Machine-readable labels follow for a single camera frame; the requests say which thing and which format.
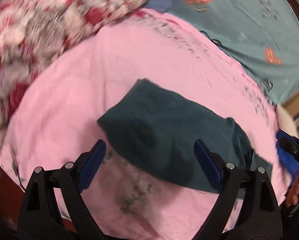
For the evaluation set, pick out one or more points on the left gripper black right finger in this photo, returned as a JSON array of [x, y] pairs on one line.
[[246, 207]]

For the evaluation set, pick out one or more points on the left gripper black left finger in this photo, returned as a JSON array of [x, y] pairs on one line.
[[53, 208]]

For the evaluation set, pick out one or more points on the dark teal pants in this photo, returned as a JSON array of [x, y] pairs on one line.
[[156, 129]]

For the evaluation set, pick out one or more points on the right hand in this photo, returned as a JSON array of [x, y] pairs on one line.
[[293, 193]]

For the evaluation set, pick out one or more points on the blue red garment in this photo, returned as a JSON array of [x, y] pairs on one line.
[[286, 157]]

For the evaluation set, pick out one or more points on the cream quilted pillow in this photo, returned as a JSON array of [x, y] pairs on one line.
[[286, 122]]

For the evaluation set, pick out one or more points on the pink floral bed sheet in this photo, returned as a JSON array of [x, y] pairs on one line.
[[56, 120]]

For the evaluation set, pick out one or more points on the teal heart-print sheet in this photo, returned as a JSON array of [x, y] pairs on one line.
[[263, 35]]

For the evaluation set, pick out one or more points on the red white floral quilt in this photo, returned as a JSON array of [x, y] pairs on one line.
[[33, 33]]

